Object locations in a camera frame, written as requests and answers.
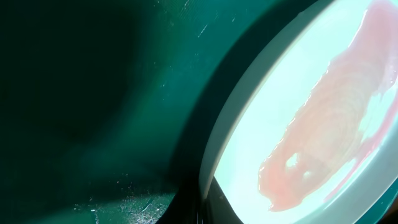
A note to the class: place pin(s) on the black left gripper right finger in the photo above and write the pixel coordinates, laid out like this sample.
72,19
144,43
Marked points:
217,209

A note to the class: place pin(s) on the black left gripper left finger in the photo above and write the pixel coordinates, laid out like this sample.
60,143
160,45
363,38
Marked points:
183,208

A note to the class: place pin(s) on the light blue plate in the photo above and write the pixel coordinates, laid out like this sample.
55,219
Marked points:
309,133

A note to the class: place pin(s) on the teal plastic tray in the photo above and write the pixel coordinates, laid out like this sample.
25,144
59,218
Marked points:
107,106

